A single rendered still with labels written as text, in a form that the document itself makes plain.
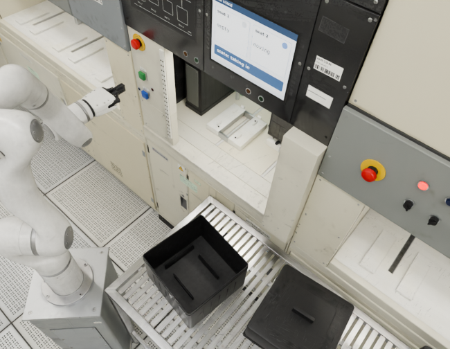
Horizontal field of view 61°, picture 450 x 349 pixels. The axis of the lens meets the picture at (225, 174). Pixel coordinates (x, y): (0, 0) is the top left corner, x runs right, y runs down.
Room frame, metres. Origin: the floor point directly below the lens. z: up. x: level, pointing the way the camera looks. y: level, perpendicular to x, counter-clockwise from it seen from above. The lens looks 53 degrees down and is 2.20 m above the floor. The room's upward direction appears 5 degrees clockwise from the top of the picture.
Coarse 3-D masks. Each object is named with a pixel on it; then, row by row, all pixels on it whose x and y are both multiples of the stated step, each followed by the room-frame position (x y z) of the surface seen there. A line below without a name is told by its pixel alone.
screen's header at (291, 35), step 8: (216, 0) 1.01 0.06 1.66; (224, 0) 0.99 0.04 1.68; (232, 8) 0.97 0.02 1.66; (240, 8) 0.96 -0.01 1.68; (248, 16) 0.94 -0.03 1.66; (256, 16) 0.92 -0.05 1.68; (264, 24) 0.91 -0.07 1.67; (272, 24) 0.89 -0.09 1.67; (280, 32) 0.88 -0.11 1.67; (288, 32) 0.86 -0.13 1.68; (296, 40) 0.85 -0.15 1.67
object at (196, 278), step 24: (168, 240) 0.66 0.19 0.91; (192, 240) 0.74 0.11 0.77; (216, 240) 0.70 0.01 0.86; (168, 264) 0.62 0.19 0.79; (192, 264) 0.64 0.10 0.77; (216, 264) 0.64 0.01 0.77; (240, 264) 0.60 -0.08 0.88; (168, 288) 0.47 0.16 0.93; (192, 288) 0.54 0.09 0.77; (216, 288) 0.54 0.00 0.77; (192, 312) 0.40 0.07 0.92
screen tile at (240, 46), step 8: (216, 8) 1.01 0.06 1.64; (216, 16) 1.01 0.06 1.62; (224, 16) 0.99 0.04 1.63; (232, 16) 0.97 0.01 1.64; (224, 24) 0.99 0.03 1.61; (232, 24) 0.97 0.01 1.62; (240, 24) 0.95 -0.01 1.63; (248, 24) 0.94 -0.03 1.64; (216, 32) 1.01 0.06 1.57; (224, 32) 0.99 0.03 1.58; (240, 32) 0.95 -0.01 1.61; (248, 32) 0.94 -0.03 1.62; (216, 40) 1.00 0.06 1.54; (224, 40) 0.99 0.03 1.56; (232, 40) 0.97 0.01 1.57; (240, 40) 0.95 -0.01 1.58; (248, 40) 0.93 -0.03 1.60; (232, 48) 0.97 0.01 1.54; (240, 48) 0.95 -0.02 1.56
